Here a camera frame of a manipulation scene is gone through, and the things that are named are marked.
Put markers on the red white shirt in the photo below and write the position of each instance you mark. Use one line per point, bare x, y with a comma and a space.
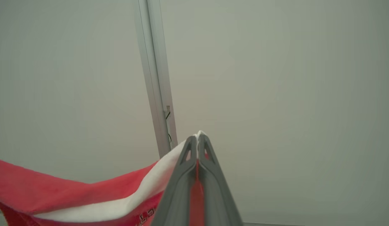
56, 191

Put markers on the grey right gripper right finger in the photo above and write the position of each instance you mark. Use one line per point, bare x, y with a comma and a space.
216, 197

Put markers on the grey metal frame post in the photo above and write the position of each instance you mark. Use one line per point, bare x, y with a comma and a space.
155, 62

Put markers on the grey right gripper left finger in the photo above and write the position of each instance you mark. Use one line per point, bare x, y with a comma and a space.
178, 194

